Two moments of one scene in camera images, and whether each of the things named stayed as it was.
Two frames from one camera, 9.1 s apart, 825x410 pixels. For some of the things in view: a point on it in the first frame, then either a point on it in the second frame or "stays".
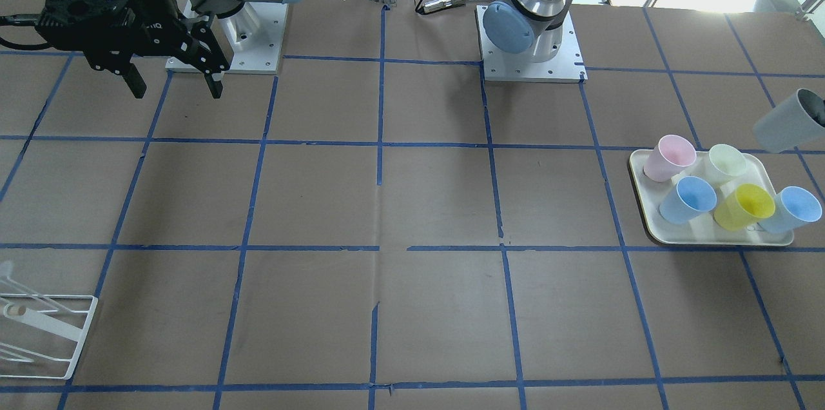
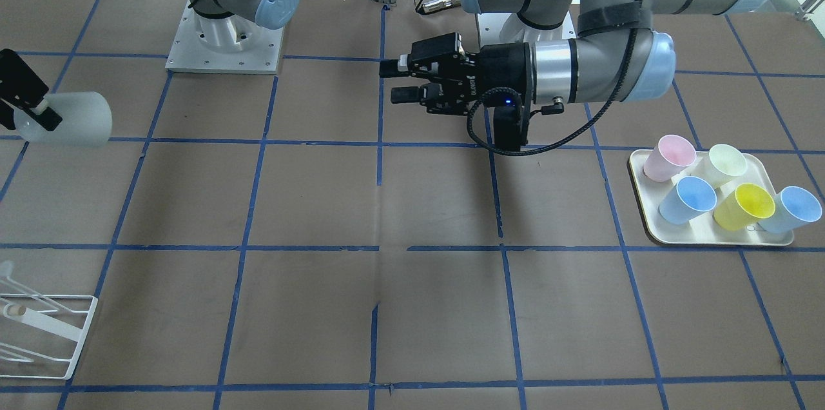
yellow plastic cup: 749,204 stays
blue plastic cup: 692,197 stays
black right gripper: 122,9 → 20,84
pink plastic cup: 673,153 stays
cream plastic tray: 688,207 stays
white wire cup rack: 39,333 stays
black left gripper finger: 814,105 → 462,78
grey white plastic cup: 791,124 → 86,120
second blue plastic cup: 793,207 stays
